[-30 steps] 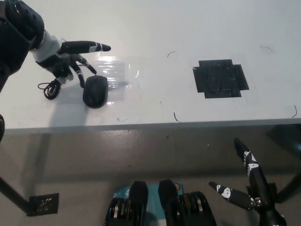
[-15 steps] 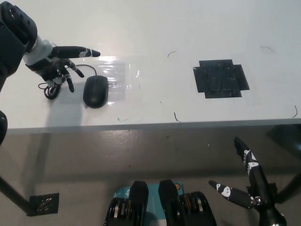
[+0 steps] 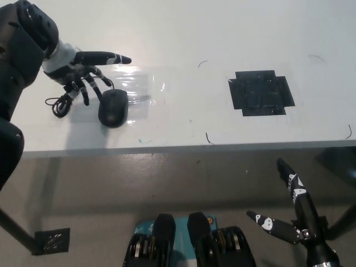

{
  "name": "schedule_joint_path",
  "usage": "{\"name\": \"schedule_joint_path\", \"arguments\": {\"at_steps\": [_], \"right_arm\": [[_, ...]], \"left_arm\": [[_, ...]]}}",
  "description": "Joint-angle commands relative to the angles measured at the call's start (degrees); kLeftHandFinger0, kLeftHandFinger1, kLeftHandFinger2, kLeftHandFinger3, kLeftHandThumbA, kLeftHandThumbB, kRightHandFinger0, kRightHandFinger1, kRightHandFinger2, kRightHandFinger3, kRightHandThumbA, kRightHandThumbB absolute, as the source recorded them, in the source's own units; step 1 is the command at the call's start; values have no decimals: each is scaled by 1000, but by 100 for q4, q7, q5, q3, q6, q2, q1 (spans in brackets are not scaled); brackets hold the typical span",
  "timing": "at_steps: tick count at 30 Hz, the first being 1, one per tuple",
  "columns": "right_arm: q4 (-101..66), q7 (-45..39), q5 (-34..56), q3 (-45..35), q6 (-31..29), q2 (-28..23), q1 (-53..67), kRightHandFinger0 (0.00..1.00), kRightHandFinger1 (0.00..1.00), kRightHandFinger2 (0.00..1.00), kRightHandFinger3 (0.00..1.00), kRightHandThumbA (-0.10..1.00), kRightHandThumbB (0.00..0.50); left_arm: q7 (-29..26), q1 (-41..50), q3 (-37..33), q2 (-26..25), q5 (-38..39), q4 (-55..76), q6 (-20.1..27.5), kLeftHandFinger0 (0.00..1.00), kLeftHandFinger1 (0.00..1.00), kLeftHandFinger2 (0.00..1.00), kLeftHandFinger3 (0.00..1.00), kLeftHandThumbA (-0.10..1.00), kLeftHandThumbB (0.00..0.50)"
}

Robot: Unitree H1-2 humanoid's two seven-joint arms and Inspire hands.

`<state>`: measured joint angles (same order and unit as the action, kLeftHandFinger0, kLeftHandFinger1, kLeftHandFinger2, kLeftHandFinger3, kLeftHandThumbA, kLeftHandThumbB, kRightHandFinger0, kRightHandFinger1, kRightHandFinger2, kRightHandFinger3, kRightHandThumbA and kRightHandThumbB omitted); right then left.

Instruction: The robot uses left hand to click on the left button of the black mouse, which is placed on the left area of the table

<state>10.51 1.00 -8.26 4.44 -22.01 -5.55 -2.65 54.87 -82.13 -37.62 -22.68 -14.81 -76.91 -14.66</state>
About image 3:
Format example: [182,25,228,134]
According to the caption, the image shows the black mouse cable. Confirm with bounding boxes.
[45,77,115,118]

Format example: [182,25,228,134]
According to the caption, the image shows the black computer mouse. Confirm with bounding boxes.
[97,88,129,129]

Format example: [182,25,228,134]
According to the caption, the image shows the black table leg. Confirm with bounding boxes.
[325,201,356,240]
[0,208,36,254]

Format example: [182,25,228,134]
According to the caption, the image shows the transparent plastic film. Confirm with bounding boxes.
[102,54,169,125]

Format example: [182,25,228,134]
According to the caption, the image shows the black tape patch on table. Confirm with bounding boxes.
[227,70,295,117]

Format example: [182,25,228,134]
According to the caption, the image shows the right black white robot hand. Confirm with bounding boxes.
[246,157,323,246]

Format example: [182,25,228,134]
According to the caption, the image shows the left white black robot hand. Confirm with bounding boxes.
[41,40,132,106]

